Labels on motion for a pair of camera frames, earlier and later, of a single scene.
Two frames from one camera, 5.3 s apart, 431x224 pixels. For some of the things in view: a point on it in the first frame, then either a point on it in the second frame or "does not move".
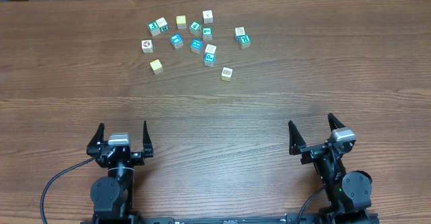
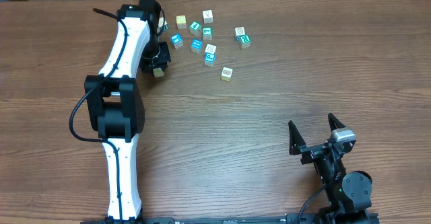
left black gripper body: [137, 157] → [160, 58]
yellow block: [157, 66] does not move
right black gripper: [299, 147] does not move
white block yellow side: [226, 74] does not move
